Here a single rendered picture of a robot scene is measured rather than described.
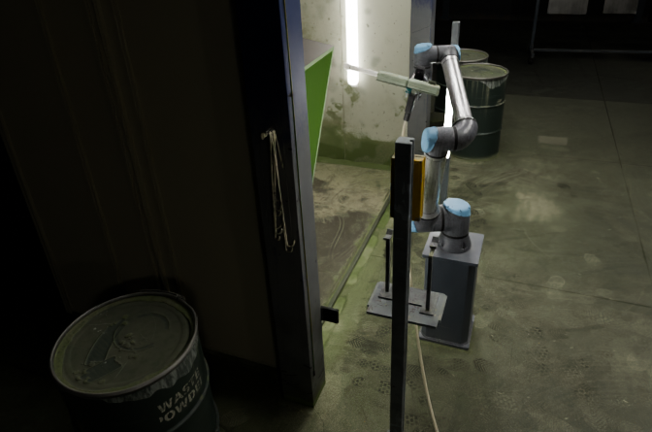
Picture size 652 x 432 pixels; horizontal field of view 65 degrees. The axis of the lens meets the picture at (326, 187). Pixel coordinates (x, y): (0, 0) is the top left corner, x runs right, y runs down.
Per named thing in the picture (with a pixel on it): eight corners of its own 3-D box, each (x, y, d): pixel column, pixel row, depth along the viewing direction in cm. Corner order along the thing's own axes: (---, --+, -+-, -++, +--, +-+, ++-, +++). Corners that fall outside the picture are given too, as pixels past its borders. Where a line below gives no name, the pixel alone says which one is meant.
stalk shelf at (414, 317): (366, 314, 227) (366, 311, 226) (379, 282, 245) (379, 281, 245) (436, 329, 217) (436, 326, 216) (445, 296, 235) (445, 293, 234)
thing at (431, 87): (430, 124, 258) (441, 82, 246) (428, 128, 254) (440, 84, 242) (340, 100, 268) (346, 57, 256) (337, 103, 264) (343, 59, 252)
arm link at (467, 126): (485, 139, 231) (459, 38, 269) (457, 140, 232) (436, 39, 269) (479, 154, 241) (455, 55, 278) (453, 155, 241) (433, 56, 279)
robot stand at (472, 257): (474, 316, 332) (484, 234, 302) (468, 350, 307) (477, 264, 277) (427, 307, 342) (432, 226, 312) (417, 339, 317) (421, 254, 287)
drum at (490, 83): (442, 139, 588) (447, 62, 546) (494, 140, 581) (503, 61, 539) (446, 161, 537) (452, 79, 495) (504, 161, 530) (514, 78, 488)
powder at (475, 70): (449, 66, 546) (449, 64, 545) (502, 65, 539) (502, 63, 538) (454, 81, 499) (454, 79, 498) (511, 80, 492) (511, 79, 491)
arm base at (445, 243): (472, 238, 299) (474, 223, 294) (469, 256, 283) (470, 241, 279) (440, 232, 305) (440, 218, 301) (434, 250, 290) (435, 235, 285)
